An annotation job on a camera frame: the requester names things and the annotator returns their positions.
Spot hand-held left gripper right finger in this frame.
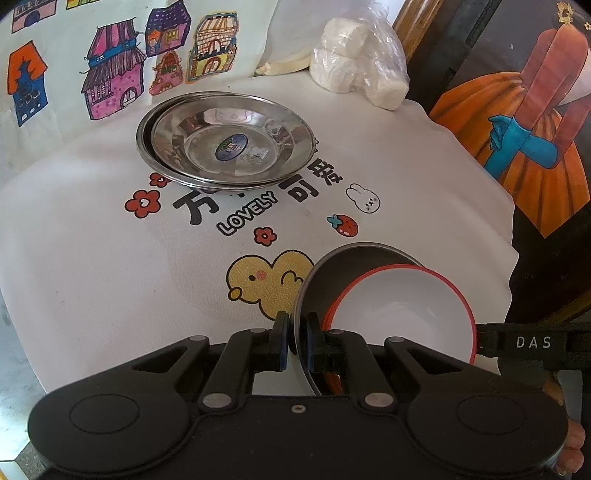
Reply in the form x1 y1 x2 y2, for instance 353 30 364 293
302 313 462 411

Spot dark door panel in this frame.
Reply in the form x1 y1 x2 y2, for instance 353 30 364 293
406 0 490 116

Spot brown wooden door frame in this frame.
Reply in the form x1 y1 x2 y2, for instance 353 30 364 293
392 0 439 79

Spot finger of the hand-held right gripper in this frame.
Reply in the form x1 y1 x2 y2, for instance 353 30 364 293
475 323 504 360

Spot person's right hand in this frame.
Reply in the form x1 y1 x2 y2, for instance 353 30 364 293
542 383 588 477

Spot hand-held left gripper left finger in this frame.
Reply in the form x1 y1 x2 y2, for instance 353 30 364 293
131 311 294 411

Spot white ceramic bowl red rim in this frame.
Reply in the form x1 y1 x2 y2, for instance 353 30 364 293
330 264 476 365
322 272 370 386

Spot clear plastic bag white lumps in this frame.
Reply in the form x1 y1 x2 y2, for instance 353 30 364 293
309 2 411 110

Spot stainless steel plate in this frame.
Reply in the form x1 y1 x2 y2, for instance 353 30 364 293
151 95 317 188
141 92 318 189
136 91 319 191

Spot orange dress woman painting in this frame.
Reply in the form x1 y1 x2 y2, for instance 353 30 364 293
429 0 591 238

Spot white printed table mat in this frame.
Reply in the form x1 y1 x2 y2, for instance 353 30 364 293
0 69 518 402

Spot colourful houses drawing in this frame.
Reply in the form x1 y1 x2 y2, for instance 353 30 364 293
0 0 280 153

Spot stainless steel bowl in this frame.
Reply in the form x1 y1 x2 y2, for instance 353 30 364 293
295 242 428 398

